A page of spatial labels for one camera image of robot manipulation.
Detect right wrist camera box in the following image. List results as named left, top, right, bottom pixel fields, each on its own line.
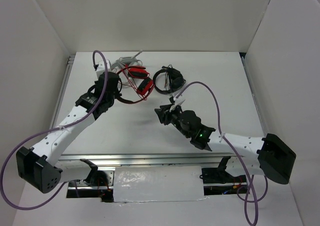
left=169, top=94, right=186, bottom=112

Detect white cover plate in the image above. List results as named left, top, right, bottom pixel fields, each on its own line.
left=113, top=166, right=205, bottom=203

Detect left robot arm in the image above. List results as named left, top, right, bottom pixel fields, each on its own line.
left=16, top=72, right=120, bottom=194

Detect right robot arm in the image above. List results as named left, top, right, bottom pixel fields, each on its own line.
left=154, top=104, right=297, bottom=185

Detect aluminium rail frame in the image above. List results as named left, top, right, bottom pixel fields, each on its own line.
left=52, top=51, right=276, bottom=199

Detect red and black headphones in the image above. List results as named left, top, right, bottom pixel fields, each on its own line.
left=117, top=66, right=154, bottom=105

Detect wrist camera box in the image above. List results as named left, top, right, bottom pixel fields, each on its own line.
left=169, top=94, right=186, bottom=112
left=94, top=60, right=111, bottom=78

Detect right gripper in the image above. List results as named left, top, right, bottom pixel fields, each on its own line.
left=154, top=102, right=191, bottom=138

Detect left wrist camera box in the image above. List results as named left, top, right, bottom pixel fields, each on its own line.
left=94, top=60, right=111, bottom=78

